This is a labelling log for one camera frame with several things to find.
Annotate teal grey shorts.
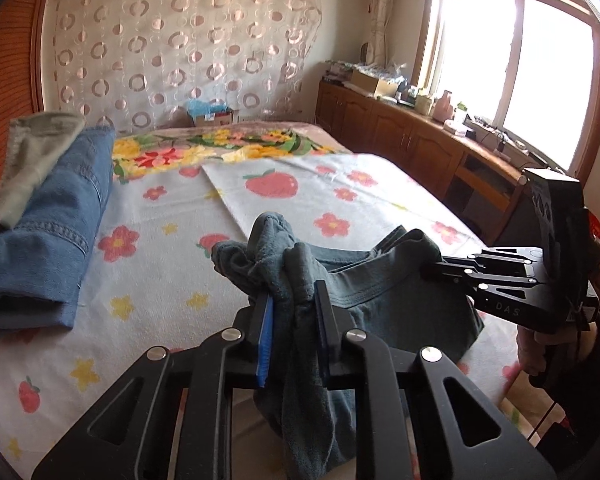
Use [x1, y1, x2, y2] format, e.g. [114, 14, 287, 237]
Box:
[211, 212, 483, 479]

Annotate person's right hand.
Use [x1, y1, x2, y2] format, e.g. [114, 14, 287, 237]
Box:
[516, 322, 597, 376]

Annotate wooden chair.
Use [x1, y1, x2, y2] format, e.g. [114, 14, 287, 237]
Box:
[486, 178, 541, 247]

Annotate wooden sideboard cabinet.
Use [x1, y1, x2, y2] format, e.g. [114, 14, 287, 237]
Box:
[315, 80, 522, 242]

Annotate white floral towel sheet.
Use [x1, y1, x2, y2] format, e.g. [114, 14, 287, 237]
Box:
[0, 152, 527, 480]

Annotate pink bottle on cabinet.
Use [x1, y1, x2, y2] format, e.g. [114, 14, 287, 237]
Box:
[431, 90, 454, 124]

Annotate white jar on cabinet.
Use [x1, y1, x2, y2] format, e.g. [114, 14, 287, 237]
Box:
[415, 93, 432, 116]

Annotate cardboard box on cabinet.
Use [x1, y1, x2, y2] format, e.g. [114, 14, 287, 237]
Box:
[350, 70, 399, 96]

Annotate box with blue cloth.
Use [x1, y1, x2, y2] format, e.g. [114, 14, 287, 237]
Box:
[185, 100, 234, 128]

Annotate folded blue denim jeans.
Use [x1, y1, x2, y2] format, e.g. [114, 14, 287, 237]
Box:
[0, 127, 116, 338]

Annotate folded olive green pants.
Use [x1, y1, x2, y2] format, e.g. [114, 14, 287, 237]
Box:
[0, 112, 85, 232]

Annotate circle patterned sheer curtain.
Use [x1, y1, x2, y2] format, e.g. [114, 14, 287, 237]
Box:
[48, 0, 322, 134]

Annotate window drape curtain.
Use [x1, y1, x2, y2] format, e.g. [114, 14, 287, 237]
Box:
[366, 0, 393, 66]

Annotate window with wooden frame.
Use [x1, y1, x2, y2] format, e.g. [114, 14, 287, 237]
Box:
[414, 0, 600, 181]

